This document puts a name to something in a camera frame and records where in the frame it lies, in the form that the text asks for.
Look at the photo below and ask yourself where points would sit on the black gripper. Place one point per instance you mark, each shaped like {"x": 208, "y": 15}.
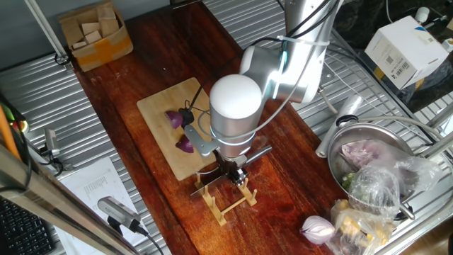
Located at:
{"x": 228, "y": 164}

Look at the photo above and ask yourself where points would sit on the steel cleaver knife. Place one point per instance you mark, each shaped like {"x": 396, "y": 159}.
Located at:
{"x": 260, "y": 153}

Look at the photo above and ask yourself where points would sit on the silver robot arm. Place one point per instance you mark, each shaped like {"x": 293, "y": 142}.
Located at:
{"x": 235, "y": 113}

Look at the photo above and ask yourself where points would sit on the wooden peg rack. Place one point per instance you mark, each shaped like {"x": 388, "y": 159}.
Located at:
{"x": 216, "y": 209}

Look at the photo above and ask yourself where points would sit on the purple onion wedge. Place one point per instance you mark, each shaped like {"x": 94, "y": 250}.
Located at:
{"x": 173, "y": 119}
{"x": 184, "y": 145}

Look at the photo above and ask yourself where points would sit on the peeled purple onion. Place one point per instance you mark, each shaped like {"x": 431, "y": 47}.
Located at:
{"x": 316, "y": 230}

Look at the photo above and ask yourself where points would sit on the bamboo cutting board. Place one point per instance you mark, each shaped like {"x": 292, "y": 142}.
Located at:
{"x": 159, "y": 106}

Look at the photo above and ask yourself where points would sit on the steel bowl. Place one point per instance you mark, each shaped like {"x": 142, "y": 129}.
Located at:
{"x": 357, "y": 132}

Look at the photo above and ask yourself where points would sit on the clear bag of yellow food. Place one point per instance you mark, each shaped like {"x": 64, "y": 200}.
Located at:
{"x": 357, "y": 230}

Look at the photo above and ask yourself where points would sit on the clear bag of greens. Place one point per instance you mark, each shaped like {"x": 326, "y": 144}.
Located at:
{"x": 375, "y": 191}

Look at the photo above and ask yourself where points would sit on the printed paper sheet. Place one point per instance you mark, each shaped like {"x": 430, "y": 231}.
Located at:
{"x": 95, "y": 184}

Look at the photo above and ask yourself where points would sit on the plastic bag of chopped onion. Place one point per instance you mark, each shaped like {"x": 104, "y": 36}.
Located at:
{"x": 389, "y": 156}

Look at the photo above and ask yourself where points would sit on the brown cardboard box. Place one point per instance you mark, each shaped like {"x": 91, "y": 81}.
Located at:
{"x": 102, "y": 53}

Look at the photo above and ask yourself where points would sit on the shiny metal bar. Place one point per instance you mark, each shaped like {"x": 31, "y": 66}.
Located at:
{"x": 53, "y": 202}

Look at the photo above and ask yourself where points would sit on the metal clamp right edge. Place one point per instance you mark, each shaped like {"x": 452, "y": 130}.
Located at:
{"x": 51, "y": 141}

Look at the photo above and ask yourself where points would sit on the small wooden block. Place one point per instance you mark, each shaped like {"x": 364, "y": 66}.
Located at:
{"x": 108, "y": 25}
{"x": 93, "y": 37}
{"x": 91, "y": 27}
{"x": 79, "y": 45}

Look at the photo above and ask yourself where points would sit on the metal pipe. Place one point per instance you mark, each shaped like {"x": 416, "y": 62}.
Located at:
{"x": 437, "y": 145}

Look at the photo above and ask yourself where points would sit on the white cardboard box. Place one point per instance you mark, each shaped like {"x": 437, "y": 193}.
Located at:
{"x": 403, "y": 49}

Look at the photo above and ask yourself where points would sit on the black keyboard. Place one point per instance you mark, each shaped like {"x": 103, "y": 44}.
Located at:
{"x": 21, "y": 230}

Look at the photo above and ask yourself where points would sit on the orange pole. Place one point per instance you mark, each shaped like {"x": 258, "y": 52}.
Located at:
{"x": 7, "y": 136}

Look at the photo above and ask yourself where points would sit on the thin metal rod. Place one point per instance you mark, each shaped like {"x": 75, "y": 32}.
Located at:
{"x": 46, "y": 32}

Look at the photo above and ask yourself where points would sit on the wrist camera on silver bracket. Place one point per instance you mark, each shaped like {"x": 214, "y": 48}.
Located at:
{"x": 198, "y": 141}

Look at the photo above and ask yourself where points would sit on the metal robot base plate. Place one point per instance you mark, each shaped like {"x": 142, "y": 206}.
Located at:
{"x": 331, "y": 78}

